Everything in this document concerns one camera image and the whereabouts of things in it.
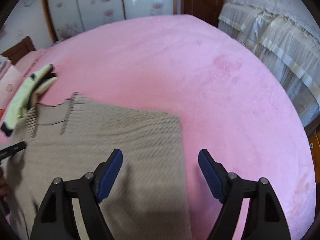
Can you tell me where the pink cartoon pillow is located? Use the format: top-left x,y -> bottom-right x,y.
0,66 -> 23,109

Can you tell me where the pink bed blanket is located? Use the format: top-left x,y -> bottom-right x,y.
16,15 -> 316,239

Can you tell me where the floral sliding wardrobe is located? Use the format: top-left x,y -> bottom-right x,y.
42,0 -> 177,41

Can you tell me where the white lace covered furniture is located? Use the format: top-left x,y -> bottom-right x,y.
218,0 -> 319,127

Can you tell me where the wooden headboard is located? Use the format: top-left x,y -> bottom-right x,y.
2,36 -> 36,64

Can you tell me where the light green jacket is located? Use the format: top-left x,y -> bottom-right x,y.
1,64 -> 58,137

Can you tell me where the person's left hand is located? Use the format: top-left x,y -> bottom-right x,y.
0,168 -> 11,215

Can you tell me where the beige knit cardigan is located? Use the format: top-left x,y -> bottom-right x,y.
4,93 -> 192,239

